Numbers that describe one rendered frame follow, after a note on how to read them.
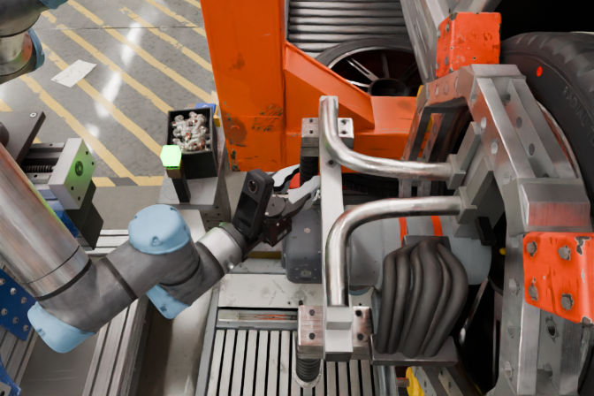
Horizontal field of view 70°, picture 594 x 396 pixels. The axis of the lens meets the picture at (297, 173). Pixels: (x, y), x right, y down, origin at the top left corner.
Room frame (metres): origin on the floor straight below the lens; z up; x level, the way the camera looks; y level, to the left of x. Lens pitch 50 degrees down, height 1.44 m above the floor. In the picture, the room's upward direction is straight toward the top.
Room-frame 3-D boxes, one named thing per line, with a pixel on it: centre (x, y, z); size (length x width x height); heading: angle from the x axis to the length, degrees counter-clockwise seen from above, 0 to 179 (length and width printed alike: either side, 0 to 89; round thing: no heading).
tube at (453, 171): (0.45, -0.13, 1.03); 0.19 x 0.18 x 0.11; 89
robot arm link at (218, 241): (0.36, 0.13, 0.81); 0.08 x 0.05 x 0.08; 46
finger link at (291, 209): (0.45, 0.01, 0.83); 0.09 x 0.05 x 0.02; 126
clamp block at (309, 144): (0.53, -0.05, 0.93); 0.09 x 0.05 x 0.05; 89
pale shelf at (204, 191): (0.94, 0.32, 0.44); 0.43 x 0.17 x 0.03; 179
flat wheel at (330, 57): (1.21, -0.34, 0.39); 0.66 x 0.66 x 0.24
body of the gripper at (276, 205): (0.42, 0.07, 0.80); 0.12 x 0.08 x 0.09; 136
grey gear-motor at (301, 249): (0.66, -0.17, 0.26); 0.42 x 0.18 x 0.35; 89
